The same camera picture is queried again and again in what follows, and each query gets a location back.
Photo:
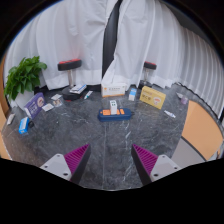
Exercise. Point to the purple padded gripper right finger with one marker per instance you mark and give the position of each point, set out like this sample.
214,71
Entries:
151,167

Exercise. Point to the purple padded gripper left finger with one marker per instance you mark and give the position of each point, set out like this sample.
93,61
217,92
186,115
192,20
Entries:
69,166

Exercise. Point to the small white sachet right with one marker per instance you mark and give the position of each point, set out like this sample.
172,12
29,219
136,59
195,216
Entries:
169,114

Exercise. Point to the blue orange power strip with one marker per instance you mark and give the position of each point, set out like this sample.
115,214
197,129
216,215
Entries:
105,115

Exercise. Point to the orange table panel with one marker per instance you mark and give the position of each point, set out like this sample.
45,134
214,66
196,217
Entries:
201,131

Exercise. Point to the white flat packet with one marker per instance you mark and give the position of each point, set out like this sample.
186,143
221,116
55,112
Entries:
47,107

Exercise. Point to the blue box at left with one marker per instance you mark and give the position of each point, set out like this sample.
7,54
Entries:
23,127

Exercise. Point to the purple box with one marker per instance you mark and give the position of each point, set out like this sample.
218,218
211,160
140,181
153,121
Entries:
34,105

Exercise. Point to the yellow carton box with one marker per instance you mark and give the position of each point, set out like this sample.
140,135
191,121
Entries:
152,97

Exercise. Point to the small card packet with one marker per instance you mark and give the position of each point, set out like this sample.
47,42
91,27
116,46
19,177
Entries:
57,100

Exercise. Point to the small purple packet right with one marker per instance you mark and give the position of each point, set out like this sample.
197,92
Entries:
183,99

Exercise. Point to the white tube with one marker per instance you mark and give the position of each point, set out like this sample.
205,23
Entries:
88,94

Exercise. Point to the blue white book box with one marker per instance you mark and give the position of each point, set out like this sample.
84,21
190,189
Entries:
78,89

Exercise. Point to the white packet far left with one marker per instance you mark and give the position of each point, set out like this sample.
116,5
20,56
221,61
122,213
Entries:
10,119

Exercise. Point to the small blue white box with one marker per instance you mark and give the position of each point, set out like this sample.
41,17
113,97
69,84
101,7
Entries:
132,94

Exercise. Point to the white orange carton box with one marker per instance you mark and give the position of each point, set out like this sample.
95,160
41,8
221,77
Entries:
109,90

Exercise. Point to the green potted plant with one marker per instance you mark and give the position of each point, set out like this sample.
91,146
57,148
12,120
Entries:
23,77

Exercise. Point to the left red black bar stool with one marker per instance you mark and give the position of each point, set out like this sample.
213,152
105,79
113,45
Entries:
69,66

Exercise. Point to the red black bar stool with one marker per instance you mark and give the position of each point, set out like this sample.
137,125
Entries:
148,68
69,66

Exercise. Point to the right red black bar stool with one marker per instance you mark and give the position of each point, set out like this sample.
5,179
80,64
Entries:
148,68

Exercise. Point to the white curtain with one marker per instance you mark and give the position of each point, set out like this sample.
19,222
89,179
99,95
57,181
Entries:
147,31

